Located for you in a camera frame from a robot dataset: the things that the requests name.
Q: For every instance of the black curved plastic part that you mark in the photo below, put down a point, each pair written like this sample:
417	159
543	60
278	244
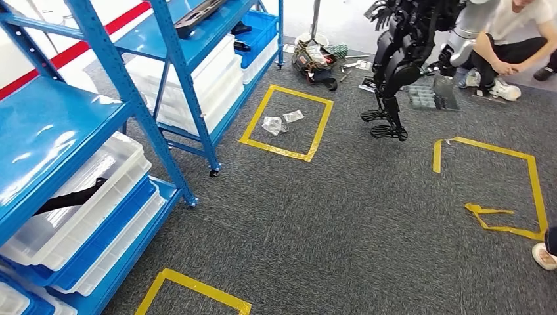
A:
69	200

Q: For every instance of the yellow floor tape square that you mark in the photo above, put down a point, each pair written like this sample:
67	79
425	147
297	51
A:
283	152
491	148

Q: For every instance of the crumpled plastic film wad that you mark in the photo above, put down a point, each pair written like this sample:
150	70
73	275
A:
273	126

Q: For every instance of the small clear plastic bag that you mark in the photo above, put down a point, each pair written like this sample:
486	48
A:
293	116

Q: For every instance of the white plastic bin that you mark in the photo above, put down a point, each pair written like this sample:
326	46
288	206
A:
217	108
261	61
63	309
209	65
109	165
130	243
11	302

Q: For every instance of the dark tool bag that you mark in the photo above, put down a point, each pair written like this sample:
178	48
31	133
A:
313	65

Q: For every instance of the blue metal rack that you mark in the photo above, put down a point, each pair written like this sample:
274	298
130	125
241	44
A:
43	130
209	39

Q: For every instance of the grey metal pole stand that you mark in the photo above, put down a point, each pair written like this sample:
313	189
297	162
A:
315	17

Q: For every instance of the black humanoid robot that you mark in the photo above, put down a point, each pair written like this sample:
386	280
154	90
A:
400	65

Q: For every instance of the grey compartment organizer box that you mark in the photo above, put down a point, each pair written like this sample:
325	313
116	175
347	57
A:
420	96

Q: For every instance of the loose yellow tape strip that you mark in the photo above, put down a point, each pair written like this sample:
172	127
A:
472	208

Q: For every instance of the person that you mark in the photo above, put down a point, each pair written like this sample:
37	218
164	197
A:
544	256
513	21

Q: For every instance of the white car body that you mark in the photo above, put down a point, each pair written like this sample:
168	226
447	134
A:
26	56

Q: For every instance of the black plastic bracket part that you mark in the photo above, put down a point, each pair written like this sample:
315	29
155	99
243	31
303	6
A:
196	17

